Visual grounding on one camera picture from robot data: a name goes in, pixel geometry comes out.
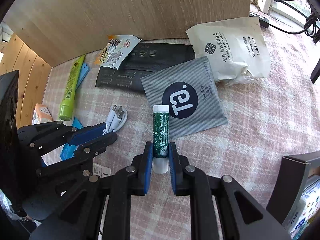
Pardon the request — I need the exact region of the black power cable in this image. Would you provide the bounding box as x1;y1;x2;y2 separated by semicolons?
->
267;6;320;44

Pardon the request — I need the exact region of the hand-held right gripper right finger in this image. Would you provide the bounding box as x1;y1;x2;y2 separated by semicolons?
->
168;142;292;240

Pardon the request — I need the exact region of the white paper tag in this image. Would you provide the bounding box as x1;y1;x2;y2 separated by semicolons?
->
92;163;111;178

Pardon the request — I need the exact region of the grey sachet with black circle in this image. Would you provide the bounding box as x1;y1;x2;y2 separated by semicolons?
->
140;56;229;139

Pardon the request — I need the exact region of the light blue plastic card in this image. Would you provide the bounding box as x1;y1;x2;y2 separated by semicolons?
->
76;62;90;88

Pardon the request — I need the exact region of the black tripod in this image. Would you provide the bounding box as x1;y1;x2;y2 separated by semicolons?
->
310;52;320;84

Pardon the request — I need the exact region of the orange white small box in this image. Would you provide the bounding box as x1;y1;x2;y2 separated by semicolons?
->
32;103;53;125

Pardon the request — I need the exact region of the white paper packet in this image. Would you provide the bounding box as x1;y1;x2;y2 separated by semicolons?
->
185;16;272;83

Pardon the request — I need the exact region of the lime green tube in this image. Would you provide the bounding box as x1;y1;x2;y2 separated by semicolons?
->
58;54;86;121

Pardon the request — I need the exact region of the white usb cable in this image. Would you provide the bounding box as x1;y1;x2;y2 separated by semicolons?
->
102;104;128;133

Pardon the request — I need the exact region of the star print tissue pack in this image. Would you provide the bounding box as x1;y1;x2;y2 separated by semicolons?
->
282;180;320;233

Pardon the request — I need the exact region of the light blue packet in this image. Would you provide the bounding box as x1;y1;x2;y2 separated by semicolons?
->
61;117;84;160

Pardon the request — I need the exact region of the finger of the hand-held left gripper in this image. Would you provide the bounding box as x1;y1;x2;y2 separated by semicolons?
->
17;121;108;166
22;132;118;206

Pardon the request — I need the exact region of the pine wood panel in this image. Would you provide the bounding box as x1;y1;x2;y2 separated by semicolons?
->
0;34;53;128

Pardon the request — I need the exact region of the orange white torn sachet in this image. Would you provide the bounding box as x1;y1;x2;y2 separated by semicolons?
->
94;35;142;68

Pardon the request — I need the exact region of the black storage box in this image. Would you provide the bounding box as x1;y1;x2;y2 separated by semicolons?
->
265;151;320;227

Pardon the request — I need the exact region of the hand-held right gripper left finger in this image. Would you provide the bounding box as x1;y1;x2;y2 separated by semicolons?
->
29;141;153;240

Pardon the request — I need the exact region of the black packet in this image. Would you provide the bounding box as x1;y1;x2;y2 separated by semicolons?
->
117;43;196;68
95;64;153;92

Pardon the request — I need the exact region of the cardboard box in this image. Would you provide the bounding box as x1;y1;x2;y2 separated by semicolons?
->
2;0;252;68

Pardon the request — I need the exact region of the green lip balm stick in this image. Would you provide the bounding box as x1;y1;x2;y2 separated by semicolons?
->
152;104;170;174

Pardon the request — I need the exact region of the black inline controller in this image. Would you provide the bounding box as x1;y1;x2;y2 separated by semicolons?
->
249;12;270;28

